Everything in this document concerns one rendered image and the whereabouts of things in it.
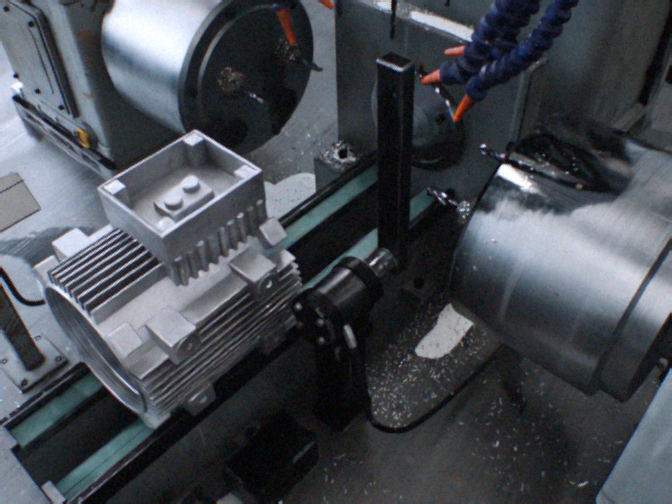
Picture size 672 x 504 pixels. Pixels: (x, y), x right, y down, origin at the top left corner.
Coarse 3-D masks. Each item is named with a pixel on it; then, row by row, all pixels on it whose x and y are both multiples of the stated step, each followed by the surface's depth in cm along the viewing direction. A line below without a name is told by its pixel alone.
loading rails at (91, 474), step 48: (336, 192) 98; (288, 240) 92; (336, 240) 99; (432, 240) 99; (384, 288) 95; (432, 288) 99; (288, 336) 81; (48, 384) 76; (96, 384) 77; (240, 384) 79; (288, 384) 87; (0, 432) 72; (48, 432) 74; (96, 432) 80; (144, 432) 73; (192, 432) 76; (240, 432) 84; (48, 480) 78; (96, 480) 68; (144, 480) 73; (192, 480) 81
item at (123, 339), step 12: (264, 228) 69; (276, 228) 69; (264, 240) 69; (276, 240) 69; (48, 264) 66; (36, 276) 67; (120, 324) 61; (108, 336) 60; (120, 336) 60; (132, 336) 61; (72, 348) 76; (120, 348) 60; (132, 348) 61; (144, 420) 70; (156, 420) 69
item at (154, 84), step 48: (144, 0) 91; (192, 0) 88; (240, 0) 88; (288, 0) 94; (144, 48) 91; (192, 48) 86; (240, 48) 92; (288, 48) 95; (144, 96) 95; (192, 96) 89; (240, 96) 91; (288, 96) 103; (240, 144) 101
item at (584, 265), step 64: (576, 128) 67; (512, 192) 64; (576, 192) 62; (640, 192) 61; (512, 256) 64; (576, 256) 61; (640, 256) 58; (512, 320) 67; (576, 320) 62; (640, 320) 59; (576, 384) 67; (640, 384) 72
